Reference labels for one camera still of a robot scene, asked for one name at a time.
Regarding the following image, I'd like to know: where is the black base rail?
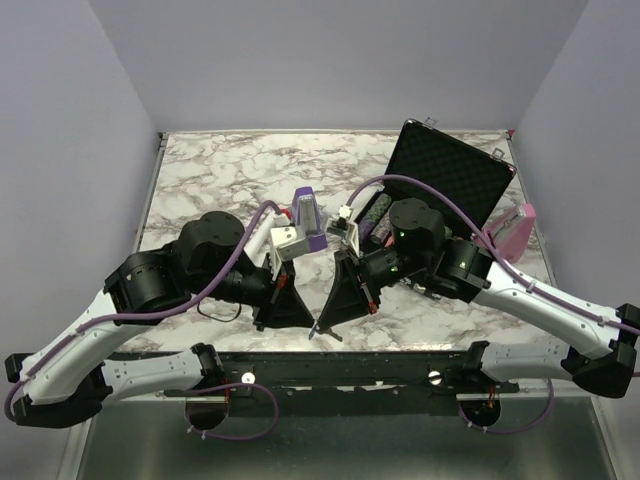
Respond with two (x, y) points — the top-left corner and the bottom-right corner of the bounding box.
(124, 349), (521, 416)

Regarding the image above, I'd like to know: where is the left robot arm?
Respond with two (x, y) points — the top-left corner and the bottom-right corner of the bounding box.
(4, 211), (314, 429)

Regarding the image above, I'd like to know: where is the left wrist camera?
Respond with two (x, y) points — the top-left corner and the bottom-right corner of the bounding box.
(268, 226), (308, 280)

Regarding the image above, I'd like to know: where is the purple green chip stack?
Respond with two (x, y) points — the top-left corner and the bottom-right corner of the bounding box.
(359, 193), (392, 241)

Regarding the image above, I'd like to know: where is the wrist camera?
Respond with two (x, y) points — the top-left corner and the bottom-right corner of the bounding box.
(268, 226), (308, 280)
(326, 204), (361, 257)

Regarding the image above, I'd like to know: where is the pink metronome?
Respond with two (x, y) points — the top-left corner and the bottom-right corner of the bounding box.
(482, 203), (536, 264)

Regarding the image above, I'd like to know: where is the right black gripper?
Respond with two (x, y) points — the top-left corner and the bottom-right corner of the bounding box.
(317, 243), (428, 328)

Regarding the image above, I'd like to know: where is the purple metronome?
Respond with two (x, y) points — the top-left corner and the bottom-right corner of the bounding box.
(291, 186), (328, 253)

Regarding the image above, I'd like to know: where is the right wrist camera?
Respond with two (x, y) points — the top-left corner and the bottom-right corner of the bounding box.
(326, 204), (361, 257)

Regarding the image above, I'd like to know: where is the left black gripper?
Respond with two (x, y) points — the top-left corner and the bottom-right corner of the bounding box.
(193, 250), (317, 332)

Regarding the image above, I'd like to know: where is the white microphone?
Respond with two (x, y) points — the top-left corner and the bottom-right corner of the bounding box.
(244, 212), (281, 263)

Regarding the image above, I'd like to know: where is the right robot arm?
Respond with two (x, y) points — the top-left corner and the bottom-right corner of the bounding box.
(311, 198), (639, 399)

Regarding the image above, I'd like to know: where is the silver key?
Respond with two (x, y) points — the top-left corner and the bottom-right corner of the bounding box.
(308, 322), (343, 342)

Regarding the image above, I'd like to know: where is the black poker chip case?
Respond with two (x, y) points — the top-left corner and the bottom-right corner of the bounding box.
(356, 119), (516, 254)

